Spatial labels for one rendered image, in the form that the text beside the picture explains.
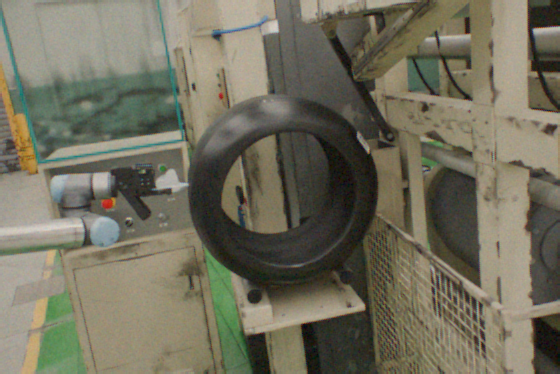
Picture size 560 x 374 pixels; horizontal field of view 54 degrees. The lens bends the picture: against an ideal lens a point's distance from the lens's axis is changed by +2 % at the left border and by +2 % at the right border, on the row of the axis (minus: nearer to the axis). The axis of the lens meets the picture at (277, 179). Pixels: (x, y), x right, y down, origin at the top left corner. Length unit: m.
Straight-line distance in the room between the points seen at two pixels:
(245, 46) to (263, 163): 0.39
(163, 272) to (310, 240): 0.72
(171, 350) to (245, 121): 1.26
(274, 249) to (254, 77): 0.58
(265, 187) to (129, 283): 0.75
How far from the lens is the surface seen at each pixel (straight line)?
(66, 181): 1.57
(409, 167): 1.95
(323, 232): 1.82
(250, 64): 1.81
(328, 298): 1.74
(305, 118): 1.47
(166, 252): 2.25
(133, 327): 2.38
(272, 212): 1.90
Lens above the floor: 1.59
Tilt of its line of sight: 14 degrees down
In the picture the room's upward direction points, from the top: 8 degrees counter-clockwise
